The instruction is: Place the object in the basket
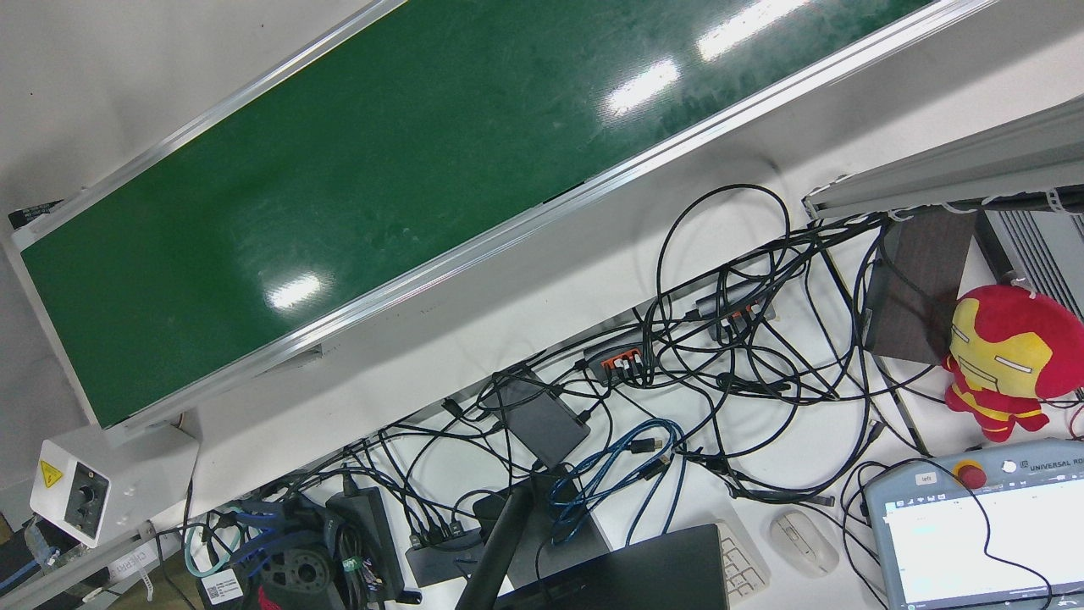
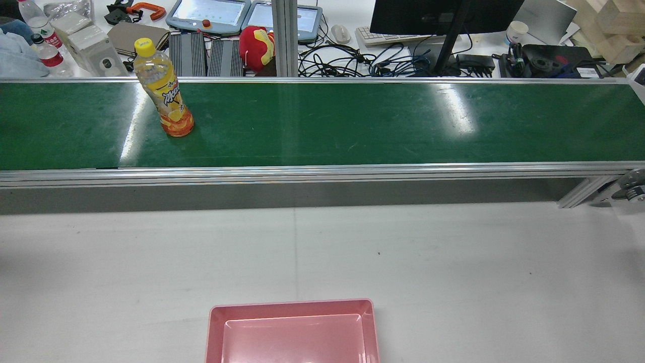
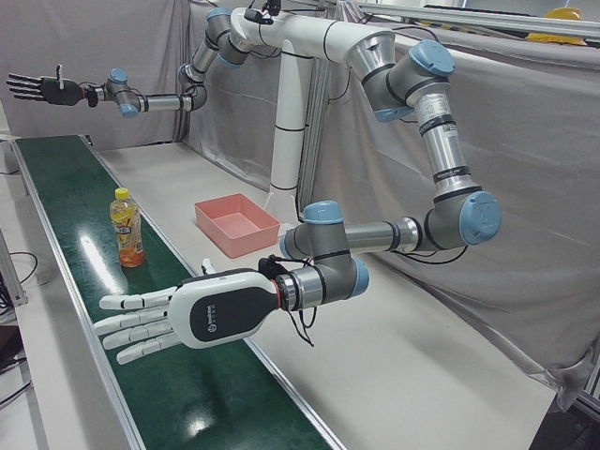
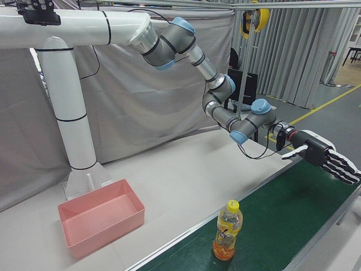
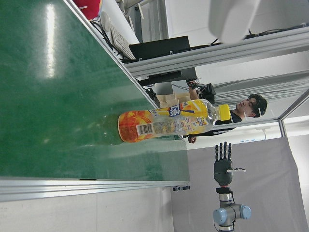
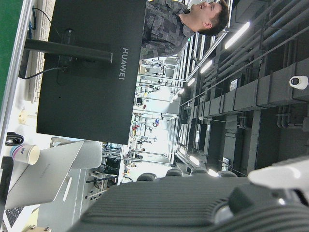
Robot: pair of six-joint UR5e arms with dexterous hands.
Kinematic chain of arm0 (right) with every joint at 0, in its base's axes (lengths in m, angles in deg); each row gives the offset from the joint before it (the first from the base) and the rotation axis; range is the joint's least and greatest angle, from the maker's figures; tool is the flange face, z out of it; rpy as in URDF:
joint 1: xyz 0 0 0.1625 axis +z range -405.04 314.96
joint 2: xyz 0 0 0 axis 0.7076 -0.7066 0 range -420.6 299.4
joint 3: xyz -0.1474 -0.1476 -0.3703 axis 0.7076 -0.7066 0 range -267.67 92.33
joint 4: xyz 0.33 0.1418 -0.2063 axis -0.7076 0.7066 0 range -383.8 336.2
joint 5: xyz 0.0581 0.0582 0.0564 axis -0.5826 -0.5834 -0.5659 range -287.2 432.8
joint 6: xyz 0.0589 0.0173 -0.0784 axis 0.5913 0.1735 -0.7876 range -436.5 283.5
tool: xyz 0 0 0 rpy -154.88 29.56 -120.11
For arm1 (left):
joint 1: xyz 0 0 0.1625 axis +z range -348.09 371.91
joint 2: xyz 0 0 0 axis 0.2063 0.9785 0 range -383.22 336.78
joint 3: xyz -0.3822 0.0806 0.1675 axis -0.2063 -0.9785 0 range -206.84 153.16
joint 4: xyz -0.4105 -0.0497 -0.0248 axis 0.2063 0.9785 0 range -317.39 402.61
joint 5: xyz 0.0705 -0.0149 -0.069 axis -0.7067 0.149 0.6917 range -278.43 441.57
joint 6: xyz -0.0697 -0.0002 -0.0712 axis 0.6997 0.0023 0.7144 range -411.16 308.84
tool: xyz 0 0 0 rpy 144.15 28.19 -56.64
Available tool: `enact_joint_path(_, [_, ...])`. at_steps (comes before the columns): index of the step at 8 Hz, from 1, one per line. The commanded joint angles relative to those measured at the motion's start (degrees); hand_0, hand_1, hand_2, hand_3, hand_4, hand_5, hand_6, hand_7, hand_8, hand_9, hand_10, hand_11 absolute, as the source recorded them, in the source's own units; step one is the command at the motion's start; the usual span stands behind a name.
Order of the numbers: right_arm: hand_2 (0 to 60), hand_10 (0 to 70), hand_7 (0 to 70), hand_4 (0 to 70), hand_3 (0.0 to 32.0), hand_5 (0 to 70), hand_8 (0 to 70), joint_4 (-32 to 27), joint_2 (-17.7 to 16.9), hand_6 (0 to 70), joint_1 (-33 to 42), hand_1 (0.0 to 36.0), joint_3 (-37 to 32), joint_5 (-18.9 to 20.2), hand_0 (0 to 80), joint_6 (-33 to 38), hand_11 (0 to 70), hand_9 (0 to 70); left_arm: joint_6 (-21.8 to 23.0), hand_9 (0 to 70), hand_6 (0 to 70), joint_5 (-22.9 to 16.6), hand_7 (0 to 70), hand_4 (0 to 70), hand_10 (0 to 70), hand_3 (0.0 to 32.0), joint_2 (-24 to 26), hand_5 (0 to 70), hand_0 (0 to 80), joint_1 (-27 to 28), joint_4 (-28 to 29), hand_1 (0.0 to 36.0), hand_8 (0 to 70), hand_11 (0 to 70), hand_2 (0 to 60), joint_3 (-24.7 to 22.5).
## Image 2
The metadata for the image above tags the grey laptop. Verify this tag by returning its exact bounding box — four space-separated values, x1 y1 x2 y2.
514 0 578 45

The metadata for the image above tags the white plastic box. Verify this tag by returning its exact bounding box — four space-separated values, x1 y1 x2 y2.
67 25 130 78

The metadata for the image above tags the white packet in plastic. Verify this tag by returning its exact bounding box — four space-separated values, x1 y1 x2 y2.
43 0 95 36

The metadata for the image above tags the black clamp tool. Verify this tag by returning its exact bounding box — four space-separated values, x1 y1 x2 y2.
104 0 133 25

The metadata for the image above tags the small water bottle black cap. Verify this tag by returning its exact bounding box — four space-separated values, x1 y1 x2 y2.
30 34 74 78

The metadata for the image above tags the black cable tangle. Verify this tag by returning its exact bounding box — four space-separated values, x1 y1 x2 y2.
298 42 457 78

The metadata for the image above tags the green conveyor belt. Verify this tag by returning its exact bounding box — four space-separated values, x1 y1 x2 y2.
0 81 645 170

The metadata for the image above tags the orange juice bottle yellow cap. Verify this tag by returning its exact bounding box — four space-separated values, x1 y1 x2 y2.
134 37 195 138

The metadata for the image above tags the pink plastic basket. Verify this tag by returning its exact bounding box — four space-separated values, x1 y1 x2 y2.
205 298 380 363

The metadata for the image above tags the black computer monitor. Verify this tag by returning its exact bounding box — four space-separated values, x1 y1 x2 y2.
370 0 525 76

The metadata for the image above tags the orange clamp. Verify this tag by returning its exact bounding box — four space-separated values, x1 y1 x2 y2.
126 3 167 22

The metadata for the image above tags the large water bottle red label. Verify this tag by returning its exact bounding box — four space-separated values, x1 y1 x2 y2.
18 0 64 51

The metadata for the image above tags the white keyboard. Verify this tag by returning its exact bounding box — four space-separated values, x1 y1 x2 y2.
355 26 447 48

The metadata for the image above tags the cardboard box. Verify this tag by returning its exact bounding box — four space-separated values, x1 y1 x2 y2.
569 0 645 66

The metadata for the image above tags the black ribbed metal box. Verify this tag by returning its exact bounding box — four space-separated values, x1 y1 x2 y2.
208 39 244 77
169 33 207 77

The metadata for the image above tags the black carrying case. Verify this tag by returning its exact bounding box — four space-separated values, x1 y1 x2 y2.
522 44 601 79

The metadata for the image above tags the aluminium profile post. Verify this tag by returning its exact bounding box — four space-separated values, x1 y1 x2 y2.
272 0 299 78

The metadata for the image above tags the grey teach pendant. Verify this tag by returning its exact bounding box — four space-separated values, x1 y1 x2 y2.
242 1 324 44
166 0 251 36

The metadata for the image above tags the red yellow plush toy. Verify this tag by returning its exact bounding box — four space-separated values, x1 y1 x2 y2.
239 26 276 73

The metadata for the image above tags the white paper cup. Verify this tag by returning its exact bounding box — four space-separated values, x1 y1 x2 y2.
505 21 530 46

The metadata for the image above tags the light blue cloth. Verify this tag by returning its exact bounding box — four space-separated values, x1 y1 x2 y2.
0 18 49 79

